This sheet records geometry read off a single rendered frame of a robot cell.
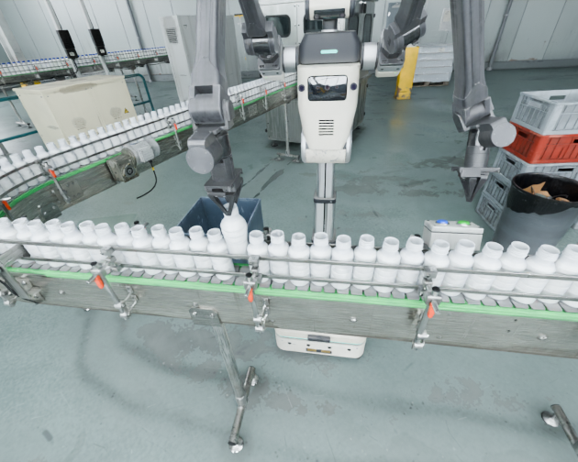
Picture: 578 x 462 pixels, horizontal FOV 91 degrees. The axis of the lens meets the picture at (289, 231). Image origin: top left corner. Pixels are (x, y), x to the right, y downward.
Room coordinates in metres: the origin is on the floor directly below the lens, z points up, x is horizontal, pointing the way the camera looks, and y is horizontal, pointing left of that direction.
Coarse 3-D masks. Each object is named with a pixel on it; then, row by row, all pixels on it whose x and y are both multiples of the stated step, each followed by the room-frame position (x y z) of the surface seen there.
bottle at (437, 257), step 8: (440, 240) 0.55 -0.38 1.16; (432, 248) 0.54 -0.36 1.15; (440, 248) 0.52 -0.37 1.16; (448, 248) 0.52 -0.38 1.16; (432, 256) 0.53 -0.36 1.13; (440, 256) 0.51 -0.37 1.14; (424, 264) 0.53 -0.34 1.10; (432, 264) 0.51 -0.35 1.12; (440, 264) 0.51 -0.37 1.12; (448, 264) 0.51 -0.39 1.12; (440, 272) 0.50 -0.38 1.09; (432, 280) 0.51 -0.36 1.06; (440, 280) 0.51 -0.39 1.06
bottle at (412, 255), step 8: (408, 240) 0.55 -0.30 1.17; (416, 240) 0.56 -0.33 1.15; (408, 248) 0.54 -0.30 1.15; (416, 248) 0.53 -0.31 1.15; (408, 256) 0.54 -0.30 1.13; (416, 256) 0.53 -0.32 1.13; (424, 256) 0.54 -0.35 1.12; (400, 264) 0.54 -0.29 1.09; (408, 264) 0.53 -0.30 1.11; (416, 264) 0.52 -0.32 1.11; (400, 272) 0.54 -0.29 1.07; (408, 272) 0.52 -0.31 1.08; (416, 272) 0.52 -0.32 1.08; (400, 280) 0.53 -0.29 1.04; (408, 280) 0.52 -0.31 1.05; (416, 280) 0.53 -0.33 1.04; (400, 288) 0.53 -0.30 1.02
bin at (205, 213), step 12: (204, 204) 1.26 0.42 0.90; (216, 204) 1.25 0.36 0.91; (240, 204) 1.22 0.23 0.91; (252, 204) 1.21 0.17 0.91; (192, 216) 1.14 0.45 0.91; (204, 216) 1.24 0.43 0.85; (216, 216) 1.25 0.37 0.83; (252, 216) 1.05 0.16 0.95; (204, 228) 1.21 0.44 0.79; (252, 228) 1.04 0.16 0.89
